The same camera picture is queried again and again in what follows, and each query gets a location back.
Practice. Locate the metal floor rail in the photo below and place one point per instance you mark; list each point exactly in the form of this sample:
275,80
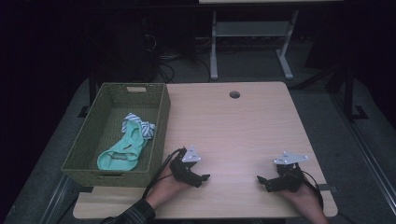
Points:
367,155
57,199

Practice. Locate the green woven basket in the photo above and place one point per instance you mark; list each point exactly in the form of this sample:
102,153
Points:
93,149

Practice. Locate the grey tape piece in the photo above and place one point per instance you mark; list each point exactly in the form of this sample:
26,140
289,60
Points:
327,187

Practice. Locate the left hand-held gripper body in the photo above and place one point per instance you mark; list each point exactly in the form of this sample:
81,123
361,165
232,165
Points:
182,169

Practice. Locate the white metal table frame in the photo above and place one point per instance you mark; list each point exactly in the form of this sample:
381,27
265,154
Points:
214,46

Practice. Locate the dark metal stand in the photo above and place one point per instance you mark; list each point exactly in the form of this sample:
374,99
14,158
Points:
350,93
91,90

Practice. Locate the person's right hand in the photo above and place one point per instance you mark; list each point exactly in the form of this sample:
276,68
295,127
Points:
303,197

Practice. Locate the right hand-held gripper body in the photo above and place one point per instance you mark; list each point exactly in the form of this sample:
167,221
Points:
289,177

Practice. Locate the mint pet shirt striped collar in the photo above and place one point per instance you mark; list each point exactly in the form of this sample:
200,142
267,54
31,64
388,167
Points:
124,152

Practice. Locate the person's left hand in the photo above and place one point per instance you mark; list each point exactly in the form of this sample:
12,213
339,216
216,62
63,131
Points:
165,189

